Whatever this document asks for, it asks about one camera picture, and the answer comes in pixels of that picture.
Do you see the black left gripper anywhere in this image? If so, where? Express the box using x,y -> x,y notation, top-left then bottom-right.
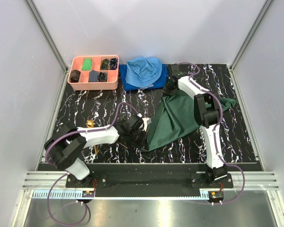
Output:
128,128 -> 149,151

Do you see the dark green cloth napkin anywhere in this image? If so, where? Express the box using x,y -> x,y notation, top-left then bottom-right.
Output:
146,91 -> 238,152

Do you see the gold spoon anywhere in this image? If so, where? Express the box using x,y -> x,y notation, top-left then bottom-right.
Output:
86,120 -> 98,155

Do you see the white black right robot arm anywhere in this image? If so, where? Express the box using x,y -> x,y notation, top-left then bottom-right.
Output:
163,64 -> 228,188

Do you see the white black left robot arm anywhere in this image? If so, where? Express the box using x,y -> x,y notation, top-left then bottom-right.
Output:
44,114 -> 151,187

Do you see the light blue bucket hat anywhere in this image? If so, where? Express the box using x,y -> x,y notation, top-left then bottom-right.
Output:
125,57 -> 162,88

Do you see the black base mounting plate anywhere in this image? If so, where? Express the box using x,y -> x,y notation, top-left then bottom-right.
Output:
66,164 -> 234,199

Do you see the blue folded cloth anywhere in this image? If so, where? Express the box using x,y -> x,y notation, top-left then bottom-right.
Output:
119,64 -> 169,91

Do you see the black marble pattern mat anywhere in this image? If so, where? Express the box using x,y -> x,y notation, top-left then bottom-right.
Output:
53,64 -> 257,164

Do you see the black blue rolled sock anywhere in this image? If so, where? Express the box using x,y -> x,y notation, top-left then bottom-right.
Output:
109,58 -> 118,70

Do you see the black yellow rolled sock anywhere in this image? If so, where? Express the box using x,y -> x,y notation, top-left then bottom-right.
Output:
100,58 -> 109,70

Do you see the black patterned rolled sock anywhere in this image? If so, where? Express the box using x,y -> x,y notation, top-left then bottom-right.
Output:
98,72 -> 108,82

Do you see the pink compartment tray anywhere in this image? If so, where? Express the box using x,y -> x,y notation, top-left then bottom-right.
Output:
67,55 -> 119,91

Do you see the grey folded cloth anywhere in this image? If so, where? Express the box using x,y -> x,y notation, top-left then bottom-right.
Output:
88,70 -> 98,83

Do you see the green rolled cloth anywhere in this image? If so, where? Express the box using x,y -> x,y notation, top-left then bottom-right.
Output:
81,58 -> 92,71

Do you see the dark rolled sock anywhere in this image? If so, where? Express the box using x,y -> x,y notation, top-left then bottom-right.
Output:
70,70 -> 81,83

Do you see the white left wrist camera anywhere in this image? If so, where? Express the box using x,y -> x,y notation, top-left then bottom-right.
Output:
138,113 -> 151,131

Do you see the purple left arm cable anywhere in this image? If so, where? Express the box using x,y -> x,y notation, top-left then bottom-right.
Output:
44,103 -> 142,225

